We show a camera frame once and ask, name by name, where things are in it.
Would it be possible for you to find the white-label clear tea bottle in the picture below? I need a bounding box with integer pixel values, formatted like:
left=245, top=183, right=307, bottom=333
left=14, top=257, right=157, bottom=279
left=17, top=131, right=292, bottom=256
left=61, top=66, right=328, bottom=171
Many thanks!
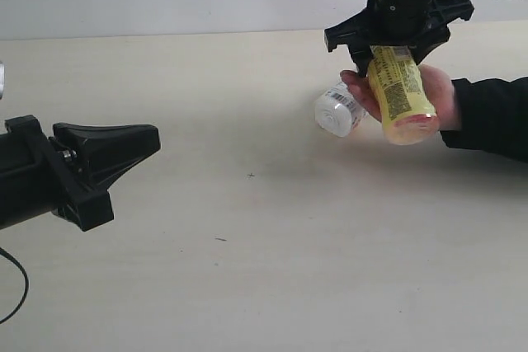
left=314, top=82, right=368, bottom=138

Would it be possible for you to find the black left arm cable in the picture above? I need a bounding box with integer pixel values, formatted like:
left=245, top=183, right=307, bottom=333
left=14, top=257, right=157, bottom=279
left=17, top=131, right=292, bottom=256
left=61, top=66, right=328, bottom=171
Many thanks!
left=0, top=247, right=30, bottom=323

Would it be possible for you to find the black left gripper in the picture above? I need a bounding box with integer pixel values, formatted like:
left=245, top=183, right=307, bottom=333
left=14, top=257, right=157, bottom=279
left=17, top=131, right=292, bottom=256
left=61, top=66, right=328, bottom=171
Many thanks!
left=1, top=115, right=161, bottom=232

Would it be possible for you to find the person's open hand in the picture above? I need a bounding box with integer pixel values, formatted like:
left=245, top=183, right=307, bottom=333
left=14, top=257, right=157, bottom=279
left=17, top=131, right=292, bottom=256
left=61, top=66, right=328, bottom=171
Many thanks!
left=340, top=63, right=462, bottom=132

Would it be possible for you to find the yellow juice bottle red cap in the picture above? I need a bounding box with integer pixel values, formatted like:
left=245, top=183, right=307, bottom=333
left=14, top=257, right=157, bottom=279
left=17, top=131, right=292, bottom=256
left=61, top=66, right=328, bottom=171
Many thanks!
left=367, top=46, right=439, bottom=145

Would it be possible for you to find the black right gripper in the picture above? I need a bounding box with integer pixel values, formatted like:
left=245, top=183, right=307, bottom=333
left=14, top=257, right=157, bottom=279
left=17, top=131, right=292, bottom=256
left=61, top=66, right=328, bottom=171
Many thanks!
left=323, top=0, right=474, bottom=77

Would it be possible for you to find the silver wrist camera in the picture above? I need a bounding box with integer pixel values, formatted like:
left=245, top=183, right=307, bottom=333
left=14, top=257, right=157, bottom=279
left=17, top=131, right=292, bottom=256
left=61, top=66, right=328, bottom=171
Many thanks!
left=0, top=62, right=5, bottom=99

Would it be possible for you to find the black sleeved forearm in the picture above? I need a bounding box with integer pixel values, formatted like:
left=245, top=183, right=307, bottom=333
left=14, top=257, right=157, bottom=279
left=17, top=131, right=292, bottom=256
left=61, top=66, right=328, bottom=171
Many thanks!
left=441, top=77, right=527, bottom=162

